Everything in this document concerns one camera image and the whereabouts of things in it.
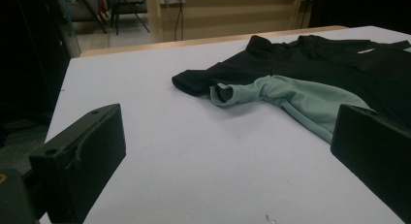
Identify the black folding chair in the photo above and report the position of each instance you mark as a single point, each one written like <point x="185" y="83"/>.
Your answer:
<point x="129" y="6"/>

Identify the grey chair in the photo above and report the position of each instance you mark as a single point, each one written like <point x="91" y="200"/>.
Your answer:
<point x="84" y="4"/>

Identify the black curtain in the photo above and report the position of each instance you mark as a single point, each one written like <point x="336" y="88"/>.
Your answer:
<point x="362" y="7"/>

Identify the wooden table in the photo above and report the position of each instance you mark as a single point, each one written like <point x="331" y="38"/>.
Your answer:
<point x="161" y="45"/>

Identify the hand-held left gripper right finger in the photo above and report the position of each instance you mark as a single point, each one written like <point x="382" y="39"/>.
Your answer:
<point x="378" y="153"/>

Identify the white table cover board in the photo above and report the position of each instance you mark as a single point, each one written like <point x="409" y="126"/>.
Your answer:
<point x="194" y="153"/>

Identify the black and green shirt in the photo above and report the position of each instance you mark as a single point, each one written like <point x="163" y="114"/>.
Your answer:
<point x="307" y="64"/>

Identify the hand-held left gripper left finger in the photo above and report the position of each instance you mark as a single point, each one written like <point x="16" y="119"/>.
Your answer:
<point x="87" y="153"/>

